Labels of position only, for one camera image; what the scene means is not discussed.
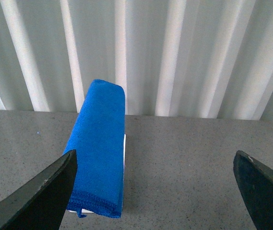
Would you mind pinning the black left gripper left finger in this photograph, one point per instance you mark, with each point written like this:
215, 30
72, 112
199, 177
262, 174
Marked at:
40, 204

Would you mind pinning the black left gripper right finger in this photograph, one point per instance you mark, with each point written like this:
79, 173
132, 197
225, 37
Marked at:
255, 182

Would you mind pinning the blue microfiber cloth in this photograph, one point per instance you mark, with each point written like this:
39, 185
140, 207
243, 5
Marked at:
98, 138

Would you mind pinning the white towel rack stand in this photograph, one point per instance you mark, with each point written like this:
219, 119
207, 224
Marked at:
86, 212

